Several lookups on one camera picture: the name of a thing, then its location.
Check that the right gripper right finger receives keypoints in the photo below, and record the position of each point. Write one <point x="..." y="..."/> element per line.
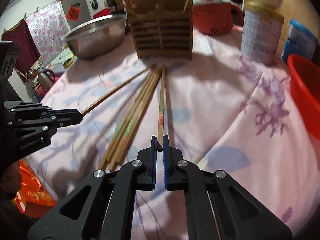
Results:
<point x="217" y="206"/>

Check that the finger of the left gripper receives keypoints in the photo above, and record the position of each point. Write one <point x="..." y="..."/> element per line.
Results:
<point x="64" y="117"/>

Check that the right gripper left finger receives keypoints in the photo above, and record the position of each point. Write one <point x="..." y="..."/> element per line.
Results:
<point x="101" y="206"/>

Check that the plain wooden chopstick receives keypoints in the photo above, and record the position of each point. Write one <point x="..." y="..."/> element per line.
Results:
<point x="113" y="91"/>

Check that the chopstick with red print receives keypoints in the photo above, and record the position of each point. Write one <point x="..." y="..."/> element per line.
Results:
<point x="160" y="131"/>

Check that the person's left hand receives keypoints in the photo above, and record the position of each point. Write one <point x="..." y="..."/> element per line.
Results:
<point x="10" y="181"/>

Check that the metal kettle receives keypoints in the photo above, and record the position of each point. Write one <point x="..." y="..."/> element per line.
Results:
<point x="46" y="79"/>

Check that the wooden chopstick in bundle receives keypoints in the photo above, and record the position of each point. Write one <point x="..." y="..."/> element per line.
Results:
<point x="130" y="119"/>

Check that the wooden chopstick green print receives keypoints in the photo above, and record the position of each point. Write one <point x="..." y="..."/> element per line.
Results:
<point x="125" y="129"/>

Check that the orange red gift bag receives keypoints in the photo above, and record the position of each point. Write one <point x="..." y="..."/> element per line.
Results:
<point x="32" y="199"/>

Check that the dark red hanging cloth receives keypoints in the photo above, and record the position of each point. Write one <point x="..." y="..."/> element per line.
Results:
<point x="29" y="54"/>

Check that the stainless steel bowl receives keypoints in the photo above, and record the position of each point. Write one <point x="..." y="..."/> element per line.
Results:
<point x="96" y="37"/>

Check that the pink floral hanging sheet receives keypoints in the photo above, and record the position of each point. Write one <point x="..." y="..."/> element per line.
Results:
<point x="47" y="26"/>

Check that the pink floral tablecloth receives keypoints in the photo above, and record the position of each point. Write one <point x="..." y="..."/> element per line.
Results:
<point x="222" y="111"/>

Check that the small red fu paper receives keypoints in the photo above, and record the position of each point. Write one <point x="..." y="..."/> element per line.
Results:
<point x="73" y="14"/>

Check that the grey door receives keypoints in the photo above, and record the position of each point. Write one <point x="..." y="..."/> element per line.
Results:
<point x="84" y="11"/>

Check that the wooden chopstick holder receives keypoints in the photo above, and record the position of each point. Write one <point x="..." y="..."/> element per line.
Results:
<point x="162" y="28"/>

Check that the red plastic basket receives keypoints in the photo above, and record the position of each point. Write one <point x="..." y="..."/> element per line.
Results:
<point x="304" y="87"/>

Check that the red electric pot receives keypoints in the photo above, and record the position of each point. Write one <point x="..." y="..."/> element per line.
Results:
<point x="216" y="18"/>

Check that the blue lidded canister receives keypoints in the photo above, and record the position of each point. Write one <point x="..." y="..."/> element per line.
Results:
<point x="300" y="41"/>

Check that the milk powder tin gold lid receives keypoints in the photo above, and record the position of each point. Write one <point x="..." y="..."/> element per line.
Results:
<point x="262" y="30"/>

